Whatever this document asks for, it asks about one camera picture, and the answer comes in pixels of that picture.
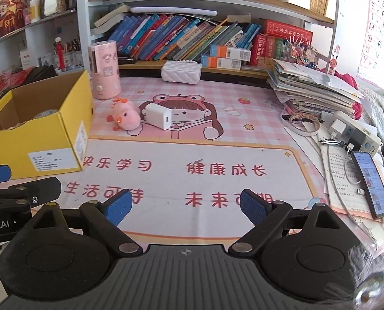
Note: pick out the wooden bookshelf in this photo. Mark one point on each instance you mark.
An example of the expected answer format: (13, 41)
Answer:
(211, 0)

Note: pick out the grey patterned blanket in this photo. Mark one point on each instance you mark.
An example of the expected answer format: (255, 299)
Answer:
(379, 106)

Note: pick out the orange and white box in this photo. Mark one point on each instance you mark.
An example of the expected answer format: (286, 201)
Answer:
(230, 52)
(219, 63)

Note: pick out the metal nail clipper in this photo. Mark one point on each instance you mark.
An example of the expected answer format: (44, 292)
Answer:
(330, 141)

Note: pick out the stack of notebooks and papers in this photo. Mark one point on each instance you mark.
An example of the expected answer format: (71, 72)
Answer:
(311, 87)

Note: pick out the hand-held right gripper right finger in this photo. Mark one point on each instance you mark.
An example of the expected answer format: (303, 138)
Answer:
(255, 206)

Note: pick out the small pink chick plush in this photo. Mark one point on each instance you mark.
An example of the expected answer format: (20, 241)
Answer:
(126, 118)

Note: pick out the pink red cloth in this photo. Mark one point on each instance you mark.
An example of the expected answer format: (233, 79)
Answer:
(348, 82)

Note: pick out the white power strip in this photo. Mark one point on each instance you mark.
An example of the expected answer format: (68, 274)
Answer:
(356, 132)

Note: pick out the colourful paper ornament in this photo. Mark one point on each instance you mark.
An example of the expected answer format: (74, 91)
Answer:
(300, 51)

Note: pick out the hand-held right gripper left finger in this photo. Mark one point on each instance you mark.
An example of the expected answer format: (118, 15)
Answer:
(117, 206)

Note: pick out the white quilted pouch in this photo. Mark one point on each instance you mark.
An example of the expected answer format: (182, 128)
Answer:
(180, 72)

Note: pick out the printed worksheets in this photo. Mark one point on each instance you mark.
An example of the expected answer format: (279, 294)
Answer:
(337, 174)

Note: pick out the thick red dictionary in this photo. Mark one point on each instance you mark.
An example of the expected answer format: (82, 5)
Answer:
(287, 28)

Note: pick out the pink cartoon canister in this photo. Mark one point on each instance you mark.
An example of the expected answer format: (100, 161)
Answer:
(105, 67)

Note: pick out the red envelope pack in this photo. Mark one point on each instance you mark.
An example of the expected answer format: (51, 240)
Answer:
(11, 80)

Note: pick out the thick beige books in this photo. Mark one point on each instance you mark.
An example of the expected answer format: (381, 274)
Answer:
(109, 19)

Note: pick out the white charger block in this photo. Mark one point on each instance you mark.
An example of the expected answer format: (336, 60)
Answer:
(156, 116)

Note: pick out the reindeer figure on stick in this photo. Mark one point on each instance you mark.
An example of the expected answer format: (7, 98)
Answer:
(333, 63)

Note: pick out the row of small dictionaries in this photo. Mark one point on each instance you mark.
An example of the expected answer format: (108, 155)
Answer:
(266, 50)

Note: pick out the row of leaning colourful books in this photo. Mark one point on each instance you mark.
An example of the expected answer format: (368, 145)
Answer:
(185, 35)

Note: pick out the pink checked printed tablecloth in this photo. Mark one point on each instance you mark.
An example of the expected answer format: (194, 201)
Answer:
(211, 155)

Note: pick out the white tissue box red label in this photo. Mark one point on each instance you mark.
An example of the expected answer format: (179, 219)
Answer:
(26, 58)

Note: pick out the alphabet wall poster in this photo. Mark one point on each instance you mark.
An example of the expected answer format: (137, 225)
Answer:
(380, 32)

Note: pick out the white jar yellow label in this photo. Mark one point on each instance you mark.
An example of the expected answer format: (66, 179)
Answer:
(35, 11)

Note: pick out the black smartphone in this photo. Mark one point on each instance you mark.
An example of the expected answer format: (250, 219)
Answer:
(371, 184)

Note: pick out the white shelf unit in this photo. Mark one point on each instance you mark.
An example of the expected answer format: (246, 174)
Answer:
(43, 29)

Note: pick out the yellow cardboard box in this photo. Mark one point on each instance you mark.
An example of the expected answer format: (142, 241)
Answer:
(24, 142)

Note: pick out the white pen cup with pens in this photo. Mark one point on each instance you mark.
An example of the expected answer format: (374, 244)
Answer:
(72, 56)

